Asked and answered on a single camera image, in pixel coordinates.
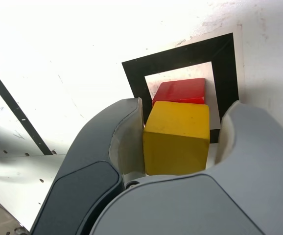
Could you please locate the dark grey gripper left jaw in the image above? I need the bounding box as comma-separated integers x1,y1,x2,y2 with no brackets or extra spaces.
30,97,147,235

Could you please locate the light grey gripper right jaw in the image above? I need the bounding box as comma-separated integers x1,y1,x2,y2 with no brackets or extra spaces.
89,100,283,235

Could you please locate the yellow cube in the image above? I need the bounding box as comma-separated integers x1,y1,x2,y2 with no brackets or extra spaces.
142,100,211,177

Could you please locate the red cube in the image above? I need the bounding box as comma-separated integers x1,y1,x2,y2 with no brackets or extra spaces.
151,77,207,107

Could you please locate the black tape square outline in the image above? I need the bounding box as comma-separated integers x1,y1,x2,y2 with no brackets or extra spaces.
121,32,239,144

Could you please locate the black tape strip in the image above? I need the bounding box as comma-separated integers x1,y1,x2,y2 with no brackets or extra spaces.
0,64,54,156

